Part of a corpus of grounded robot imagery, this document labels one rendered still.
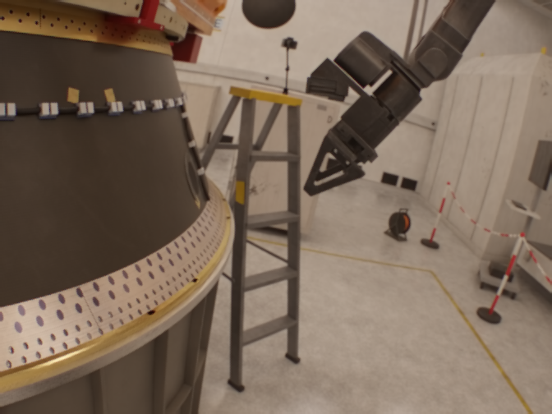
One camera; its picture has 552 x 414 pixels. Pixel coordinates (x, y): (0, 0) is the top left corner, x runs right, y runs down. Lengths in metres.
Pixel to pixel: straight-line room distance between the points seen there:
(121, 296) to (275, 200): 3.80
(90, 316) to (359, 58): 0.54
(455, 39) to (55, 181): 0.62
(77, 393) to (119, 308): 0.18
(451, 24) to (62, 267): 0.67
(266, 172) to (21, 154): 3.85
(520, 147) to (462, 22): 5.43
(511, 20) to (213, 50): 6.82
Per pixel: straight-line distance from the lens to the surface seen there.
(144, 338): 0.69
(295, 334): 2.54
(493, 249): 6.20
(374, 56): 0.57
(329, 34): 8.38
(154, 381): 0.92
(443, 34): 0.58
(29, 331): 0.61
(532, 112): 6.08
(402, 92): 0.56
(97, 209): 0.70
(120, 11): 0.81
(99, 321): 0.65
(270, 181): 4.37
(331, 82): 0.57
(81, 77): 0.74
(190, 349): 1.06
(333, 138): 0.51
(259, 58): 8.26
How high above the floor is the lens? 1.58
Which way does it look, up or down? 15 degrees down
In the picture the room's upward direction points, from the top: 13 degrees clockwise
